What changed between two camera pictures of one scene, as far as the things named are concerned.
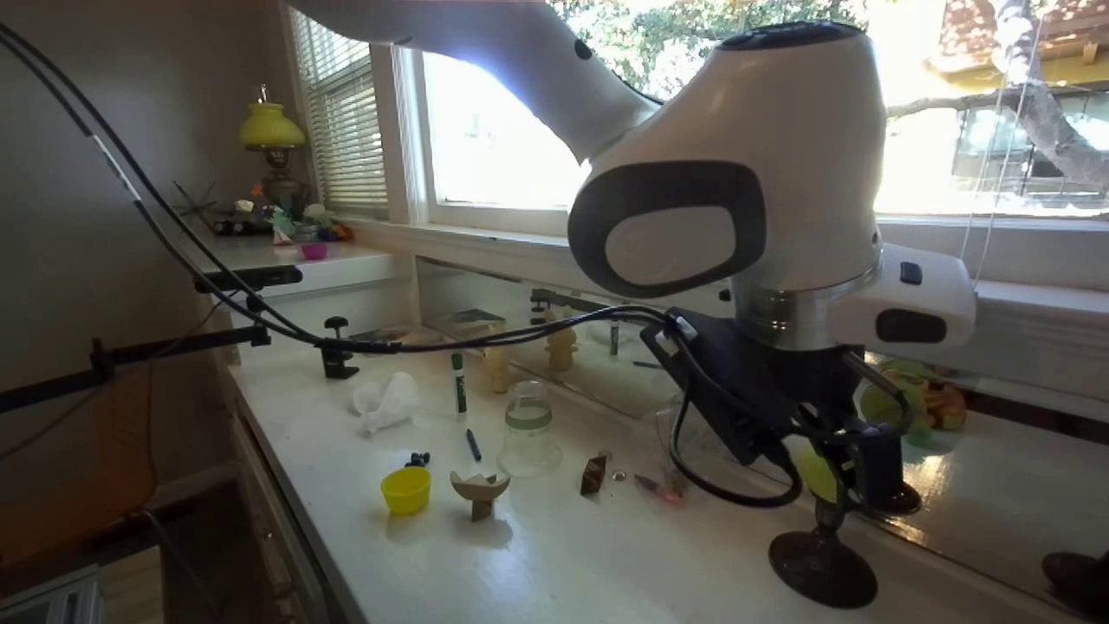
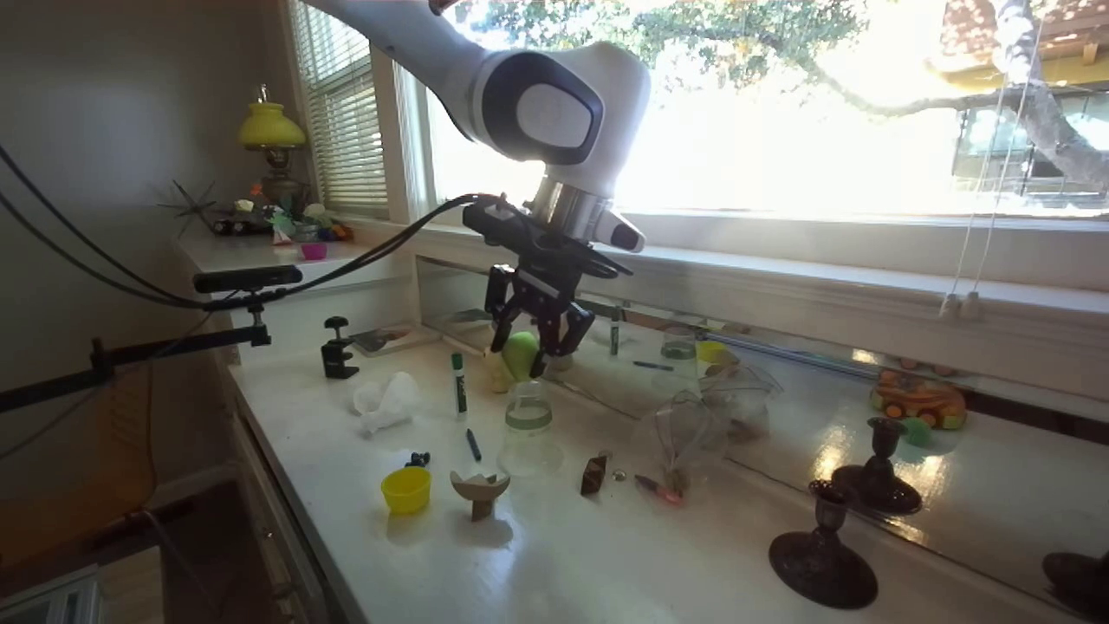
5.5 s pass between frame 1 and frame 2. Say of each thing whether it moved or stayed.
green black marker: stayed
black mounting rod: stayed
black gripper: moved
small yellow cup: stayed
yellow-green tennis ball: moved
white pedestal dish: stayed
